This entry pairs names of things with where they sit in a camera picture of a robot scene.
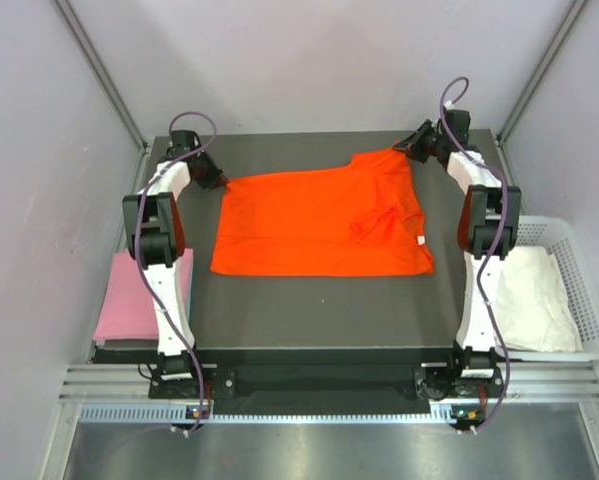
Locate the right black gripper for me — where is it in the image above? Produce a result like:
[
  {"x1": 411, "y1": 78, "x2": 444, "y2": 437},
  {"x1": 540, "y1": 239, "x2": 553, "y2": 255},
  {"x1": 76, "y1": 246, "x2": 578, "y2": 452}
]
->
[{"x1": 392, "y1": 120, "x2": 446, "y2": 164}]

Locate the orange t-shirt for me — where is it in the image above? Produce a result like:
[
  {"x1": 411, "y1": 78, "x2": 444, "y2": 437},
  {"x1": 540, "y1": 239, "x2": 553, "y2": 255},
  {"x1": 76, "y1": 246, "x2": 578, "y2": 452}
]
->
[{"x1": 210, "y1": 148, "x2": 435, "y2": 278}]

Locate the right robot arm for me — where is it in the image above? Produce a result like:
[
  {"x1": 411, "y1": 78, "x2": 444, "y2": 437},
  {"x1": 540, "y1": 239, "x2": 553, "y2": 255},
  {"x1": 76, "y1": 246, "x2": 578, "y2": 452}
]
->
[{"x1": 394, "y1": 106, "x2": 521, "y2": 401}]

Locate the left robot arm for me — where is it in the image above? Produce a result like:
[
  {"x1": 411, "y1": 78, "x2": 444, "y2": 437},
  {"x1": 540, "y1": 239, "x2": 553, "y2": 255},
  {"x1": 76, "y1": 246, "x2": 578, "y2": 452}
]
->
[{"x1": 122, "y1": 130, "x2": 227, "y2": 400}]

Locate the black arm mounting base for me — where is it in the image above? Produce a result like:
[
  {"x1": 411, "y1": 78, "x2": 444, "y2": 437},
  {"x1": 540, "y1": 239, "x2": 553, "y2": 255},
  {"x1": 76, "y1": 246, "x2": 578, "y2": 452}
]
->
[{"x1": 92, "y1": 347, "x2": 507, "y2": 402}]

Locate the folded light blue t-shirt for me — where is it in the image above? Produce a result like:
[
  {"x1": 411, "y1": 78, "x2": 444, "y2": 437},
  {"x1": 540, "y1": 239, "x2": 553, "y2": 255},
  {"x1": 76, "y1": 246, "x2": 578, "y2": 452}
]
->
[{"x1": 185, "y1": 248, "x2": 194, "y2": 328}]

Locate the white plastic basket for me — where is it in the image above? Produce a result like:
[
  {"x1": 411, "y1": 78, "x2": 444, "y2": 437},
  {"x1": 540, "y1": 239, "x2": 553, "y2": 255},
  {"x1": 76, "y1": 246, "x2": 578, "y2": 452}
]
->
[{"x1": 507, "y1": 216, "x2": 599, "y2": 362}]

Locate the folded pink t-shirt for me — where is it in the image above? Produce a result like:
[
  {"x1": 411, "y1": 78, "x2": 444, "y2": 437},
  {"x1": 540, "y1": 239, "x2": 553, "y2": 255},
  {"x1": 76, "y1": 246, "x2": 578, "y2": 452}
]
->
[{"x1": 93, "y1": 248, "x2": 195, "y2": 344}]

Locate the white t-shirt in basket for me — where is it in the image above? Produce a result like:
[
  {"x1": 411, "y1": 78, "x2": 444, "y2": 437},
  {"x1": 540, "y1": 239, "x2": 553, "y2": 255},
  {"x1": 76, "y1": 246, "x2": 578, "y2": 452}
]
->
[{"x1": 494, "y1": 246, "x2": 583, "y2": 353}]

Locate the slotted cable duct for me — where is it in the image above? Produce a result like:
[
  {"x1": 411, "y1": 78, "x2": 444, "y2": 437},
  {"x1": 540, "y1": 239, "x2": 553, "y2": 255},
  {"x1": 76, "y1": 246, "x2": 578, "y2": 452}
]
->
[{"x1": 79, "y1": 402, "x2": 466, "y2": 426}]

